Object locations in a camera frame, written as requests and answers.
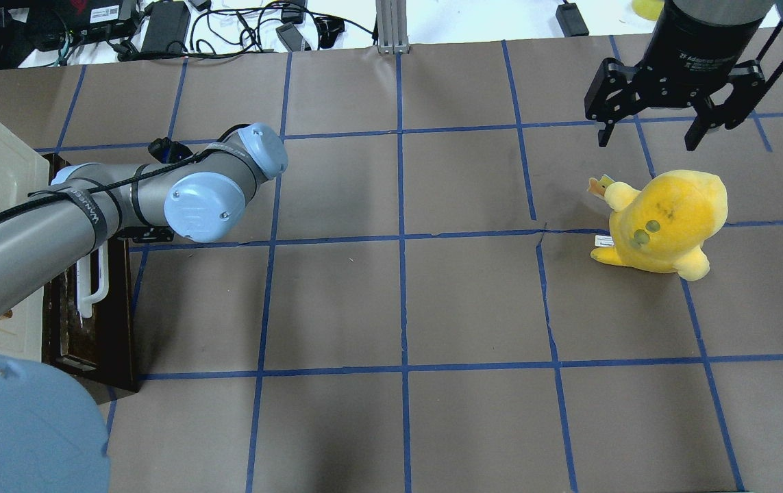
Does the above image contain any black power adapter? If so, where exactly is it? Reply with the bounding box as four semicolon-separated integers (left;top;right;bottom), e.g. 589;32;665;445
555;1;591;38

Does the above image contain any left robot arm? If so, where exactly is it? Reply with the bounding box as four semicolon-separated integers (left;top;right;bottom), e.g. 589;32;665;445
0;123;290;492

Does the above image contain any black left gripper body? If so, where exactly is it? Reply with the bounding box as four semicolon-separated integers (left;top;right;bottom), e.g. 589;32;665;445
132;137;186;244

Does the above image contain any black power brick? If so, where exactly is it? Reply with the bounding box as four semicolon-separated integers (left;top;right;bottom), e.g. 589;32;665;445
140;1;190;55

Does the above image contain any aluminium frame post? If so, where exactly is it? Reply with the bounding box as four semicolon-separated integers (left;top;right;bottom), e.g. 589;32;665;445
375;0;410;55

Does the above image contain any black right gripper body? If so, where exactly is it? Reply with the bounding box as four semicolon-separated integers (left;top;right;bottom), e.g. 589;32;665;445
628;1;773;110

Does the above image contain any yellow plush toy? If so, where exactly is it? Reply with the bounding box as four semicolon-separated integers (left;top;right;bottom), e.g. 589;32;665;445
588;170;728;281

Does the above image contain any dark wooden drawer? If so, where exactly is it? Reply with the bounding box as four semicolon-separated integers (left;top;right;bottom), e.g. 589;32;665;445
41;238;140;405

